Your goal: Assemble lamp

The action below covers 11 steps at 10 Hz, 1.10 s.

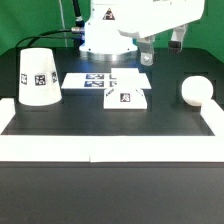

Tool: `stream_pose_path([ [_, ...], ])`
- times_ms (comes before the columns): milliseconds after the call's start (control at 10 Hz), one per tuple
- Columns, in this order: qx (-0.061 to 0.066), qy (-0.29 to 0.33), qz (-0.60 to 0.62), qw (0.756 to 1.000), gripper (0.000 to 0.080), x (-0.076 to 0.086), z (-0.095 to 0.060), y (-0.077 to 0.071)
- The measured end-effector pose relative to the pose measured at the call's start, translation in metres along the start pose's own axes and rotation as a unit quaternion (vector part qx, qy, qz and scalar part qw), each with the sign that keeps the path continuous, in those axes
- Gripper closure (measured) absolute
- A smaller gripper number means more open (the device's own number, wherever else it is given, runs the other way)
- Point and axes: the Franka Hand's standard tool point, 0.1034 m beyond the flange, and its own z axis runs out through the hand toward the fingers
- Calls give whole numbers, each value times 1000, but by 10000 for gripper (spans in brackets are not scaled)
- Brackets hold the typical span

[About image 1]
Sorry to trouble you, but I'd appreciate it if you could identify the thin white cable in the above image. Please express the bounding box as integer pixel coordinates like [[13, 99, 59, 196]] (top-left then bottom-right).
[[58, 0, 69, 48]]

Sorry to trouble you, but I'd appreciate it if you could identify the white U-shaped fence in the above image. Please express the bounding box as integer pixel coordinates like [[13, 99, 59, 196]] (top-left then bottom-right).
[[0, 98, 224, 163]]

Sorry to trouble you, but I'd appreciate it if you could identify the white marker sheet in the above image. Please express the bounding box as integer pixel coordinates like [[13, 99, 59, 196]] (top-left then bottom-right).
[[61, 73, 151, 89]]

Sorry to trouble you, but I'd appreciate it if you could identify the white lamp base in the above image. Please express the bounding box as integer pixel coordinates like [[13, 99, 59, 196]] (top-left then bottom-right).
[[103, 68, 151, 109]]

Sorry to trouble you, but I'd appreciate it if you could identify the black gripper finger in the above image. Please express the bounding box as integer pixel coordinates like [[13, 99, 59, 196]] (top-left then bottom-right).
[[168, 24, 188, 54]]

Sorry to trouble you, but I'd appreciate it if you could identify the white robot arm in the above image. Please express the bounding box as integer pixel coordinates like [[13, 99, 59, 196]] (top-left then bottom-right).
[[79, 0, 205, 66]]

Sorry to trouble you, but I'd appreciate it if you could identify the white lamp shade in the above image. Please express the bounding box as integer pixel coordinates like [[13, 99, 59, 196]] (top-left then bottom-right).
[[19, 48, 62, 106]]

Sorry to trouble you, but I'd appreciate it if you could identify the black cable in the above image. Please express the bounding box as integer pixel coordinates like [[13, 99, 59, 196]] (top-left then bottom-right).
[[15, 0, 86, 58]]

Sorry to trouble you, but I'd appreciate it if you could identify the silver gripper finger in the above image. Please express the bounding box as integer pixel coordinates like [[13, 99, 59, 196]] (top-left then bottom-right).
[[137, 36, 155, 65]]

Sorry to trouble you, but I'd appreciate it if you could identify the white lamp bulb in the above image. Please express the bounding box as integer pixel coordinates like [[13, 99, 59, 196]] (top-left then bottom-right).
[[181, 76, 213, 107]]

